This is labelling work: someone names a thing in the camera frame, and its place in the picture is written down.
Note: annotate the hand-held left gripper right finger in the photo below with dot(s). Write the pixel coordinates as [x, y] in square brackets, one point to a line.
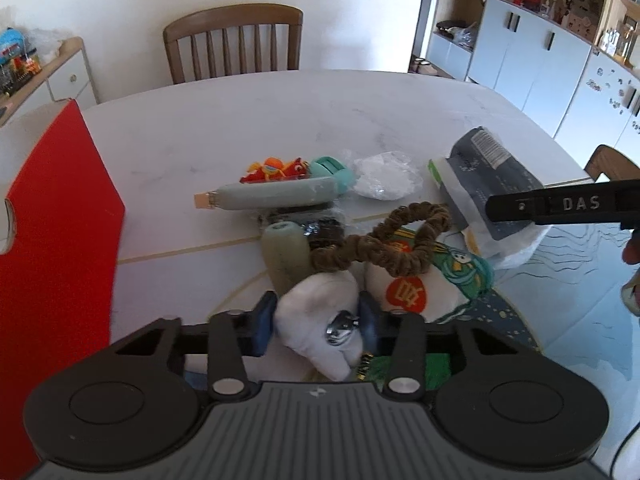
[369, 322]

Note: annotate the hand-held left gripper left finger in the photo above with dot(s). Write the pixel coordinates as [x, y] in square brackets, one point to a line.
[265, 322]

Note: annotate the white plush toy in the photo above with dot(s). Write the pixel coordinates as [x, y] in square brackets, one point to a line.
[315, 305]

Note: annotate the green cylinder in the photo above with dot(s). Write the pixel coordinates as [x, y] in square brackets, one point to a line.
[285, 255]

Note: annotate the brown hair scrunchie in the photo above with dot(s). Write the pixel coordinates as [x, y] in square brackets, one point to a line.
[380, 250]

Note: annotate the dark blue package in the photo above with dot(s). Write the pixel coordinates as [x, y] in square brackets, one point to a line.
[495, 180]

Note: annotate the white shopping bag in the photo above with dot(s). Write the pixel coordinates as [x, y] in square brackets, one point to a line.
[505, 252]

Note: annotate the white plastic bag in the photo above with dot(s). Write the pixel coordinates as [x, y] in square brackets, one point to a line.
[385, 177]

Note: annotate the person's right hand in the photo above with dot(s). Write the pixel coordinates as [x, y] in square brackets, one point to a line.
[633, 252]

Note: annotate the white pouch with orange heart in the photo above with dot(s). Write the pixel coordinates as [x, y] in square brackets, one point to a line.
[415, 295]

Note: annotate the black item in wrap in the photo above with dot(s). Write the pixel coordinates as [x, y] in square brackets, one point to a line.
[325, 227]

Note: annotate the grey-green tube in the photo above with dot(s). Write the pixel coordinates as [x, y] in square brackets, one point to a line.
[270, 195]

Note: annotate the orange toy figure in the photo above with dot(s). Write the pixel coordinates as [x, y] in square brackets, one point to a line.
[272, 169]

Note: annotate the teal round container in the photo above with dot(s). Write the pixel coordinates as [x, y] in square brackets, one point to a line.
[332, 170]

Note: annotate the wooden shelf unit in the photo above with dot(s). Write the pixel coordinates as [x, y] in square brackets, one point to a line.
[452, 20]

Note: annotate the wooden slat-back chair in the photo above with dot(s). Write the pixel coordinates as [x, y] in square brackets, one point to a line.
[235, 40]

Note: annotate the white wooden-top sideboard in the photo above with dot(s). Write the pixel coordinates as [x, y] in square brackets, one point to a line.
[65, 80]

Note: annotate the orange jar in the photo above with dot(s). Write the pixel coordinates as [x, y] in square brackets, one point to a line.
[31, 65]

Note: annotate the translucent plastic wrap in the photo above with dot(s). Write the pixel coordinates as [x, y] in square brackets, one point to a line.
[47, 42]

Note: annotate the light blue wall cabinet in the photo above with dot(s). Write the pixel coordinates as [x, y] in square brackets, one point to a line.
[530, 60]

